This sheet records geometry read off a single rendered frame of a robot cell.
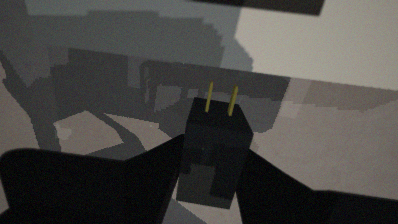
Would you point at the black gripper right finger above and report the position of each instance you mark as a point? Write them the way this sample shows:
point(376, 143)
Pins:
point(267, 195)

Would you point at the black two-prong plug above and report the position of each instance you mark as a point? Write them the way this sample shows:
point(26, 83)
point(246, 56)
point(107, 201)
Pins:
point(216, 143)

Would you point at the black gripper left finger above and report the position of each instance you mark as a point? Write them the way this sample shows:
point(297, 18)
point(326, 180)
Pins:
point(134, 191)

